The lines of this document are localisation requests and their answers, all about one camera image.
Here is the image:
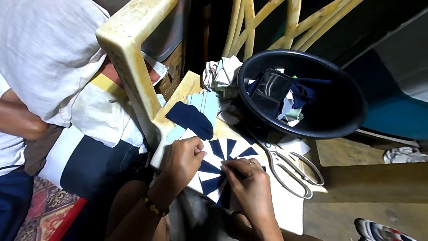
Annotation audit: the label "person's right forearm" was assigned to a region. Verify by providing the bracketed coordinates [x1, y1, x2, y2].
[249, 214, 285, 241]

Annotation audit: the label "yellowed plastic chair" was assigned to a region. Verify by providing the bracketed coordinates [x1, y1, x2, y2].
[96, 0, 364, 201]

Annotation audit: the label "white cloth sheet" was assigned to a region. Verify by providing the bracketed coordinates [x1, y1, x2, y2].
[182, 132, 328, 236]

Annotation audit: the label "striped multicolored cloth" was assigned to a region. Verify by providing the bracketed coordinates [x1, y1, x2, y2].
[354, 218, 415, 241]

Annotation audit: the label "pile of white fabric scraps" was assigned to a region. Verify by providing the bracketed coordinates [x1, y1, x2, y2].
[202, 55, 243, 92]

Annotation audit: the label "navy cloth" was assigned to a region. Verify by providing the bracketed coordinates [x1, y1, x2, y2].
[290, 78, 332, 110]

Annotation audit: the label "white triangular scrap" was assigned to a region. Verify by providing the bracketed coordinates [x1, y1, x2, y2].
[277, 135, 311, 156]

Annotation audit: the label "large off-white cloth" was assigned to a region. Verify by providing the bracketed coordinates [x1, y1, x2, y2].
[0, 0, 111, 128]

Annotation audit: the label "pile of light green pieces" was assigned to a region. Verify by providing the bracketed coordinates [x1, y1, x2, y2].
[166, 91, 220, 144]

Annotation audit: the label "black round basin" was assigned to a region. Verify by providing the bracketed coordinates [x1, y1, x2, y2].
[237, 50, 368, 139]

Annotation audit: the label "stack of navy fabric pieces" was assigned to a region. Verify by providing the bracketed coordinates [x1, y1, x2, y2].
[165, 101, 214, 141]

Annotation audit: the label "brown cloth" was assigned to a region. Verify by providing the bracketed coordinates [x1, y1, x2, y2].
[24, 124, 73, 177]

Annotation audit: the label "pile of small fabric scraps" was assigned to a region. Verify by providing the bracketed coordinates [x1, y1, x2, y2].
[277, 89, 304, 127]

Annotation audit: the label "metal scissors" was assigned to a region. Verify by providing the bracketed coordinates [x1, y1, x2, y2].
[247, 129, 325, 200]

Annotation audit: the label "red yellow white cloth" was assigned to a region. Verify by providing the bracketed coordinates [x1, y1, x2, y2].
[70, 52, 168, 148]

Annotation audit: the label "person's left hand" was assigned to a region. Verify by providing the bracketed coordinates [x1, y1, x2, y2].
[163, 136, 207, 192]

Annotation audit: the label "person's right hand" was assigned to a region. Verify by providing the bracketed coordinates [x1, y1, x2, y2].
[221, 158, 272, 222]

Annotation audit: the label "translucent plastic container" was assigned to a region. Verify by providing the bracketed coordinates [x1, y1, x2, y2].
[141, 0, 190, 63]

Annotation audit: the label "navy white radial patchwork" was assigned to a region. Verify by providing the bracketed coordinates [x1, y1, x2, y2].
[198, 138, 267, 210]

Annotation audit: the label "navy white fabric bundle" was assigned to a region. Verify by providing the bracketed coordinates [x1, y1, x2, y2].
[38, 124, 148, 200]

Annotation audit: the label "teal navy gray fabric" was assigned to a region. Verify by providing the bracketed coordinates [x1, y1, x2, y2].
[341, 8, 428, 140]

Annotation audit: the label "person's legs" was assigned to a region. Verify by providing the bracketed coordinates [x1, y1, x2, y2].
[106, 180, 323, 241]

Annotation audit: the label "crumpled white patterned cloth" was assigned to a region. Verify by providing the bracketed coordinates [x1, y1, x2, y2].
[383, 147, 428, 164]

